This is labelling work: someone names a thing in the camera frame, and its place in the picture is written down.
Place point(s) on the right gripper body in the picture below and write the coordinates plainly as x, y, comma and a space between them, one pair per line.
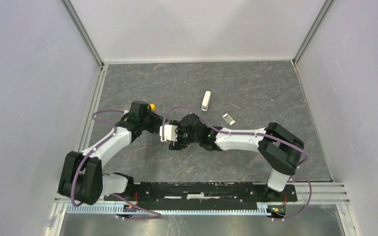
183, 138

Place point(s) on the white stapler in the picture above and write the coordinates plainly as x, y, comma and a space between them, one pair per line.
206, 101

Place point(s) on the white staple box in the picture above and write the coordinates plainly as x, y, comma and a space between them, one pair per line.
228, 119

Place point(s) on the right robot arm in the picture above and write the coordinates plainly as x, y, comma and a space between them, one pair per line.
283, 151

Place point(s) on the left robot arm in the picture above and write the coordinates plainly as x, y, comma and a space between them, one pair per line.
82, 179

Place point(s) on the yellow cube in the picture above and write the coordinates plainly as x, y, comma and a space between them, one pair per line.
152, 107

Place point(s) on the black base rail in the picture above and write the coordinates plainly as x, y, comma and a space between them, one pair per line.
206, 195

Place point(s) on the white slotted cable duct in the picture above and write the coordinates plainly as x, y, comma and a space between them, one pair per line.
124, 209

